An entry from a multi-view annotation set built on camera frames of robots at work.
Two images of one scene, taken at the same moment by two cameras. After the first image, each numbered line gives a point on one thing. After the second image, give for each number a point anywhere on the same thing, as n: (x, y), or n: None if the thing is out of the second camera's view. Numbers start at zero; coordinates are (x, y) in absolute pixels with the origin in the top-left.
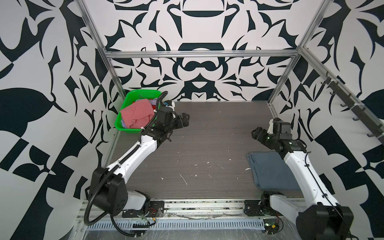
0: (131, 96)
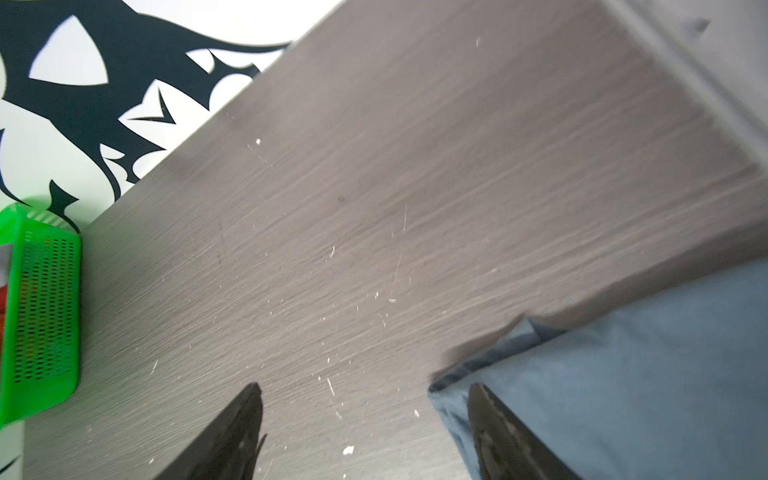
0: (40, 311)
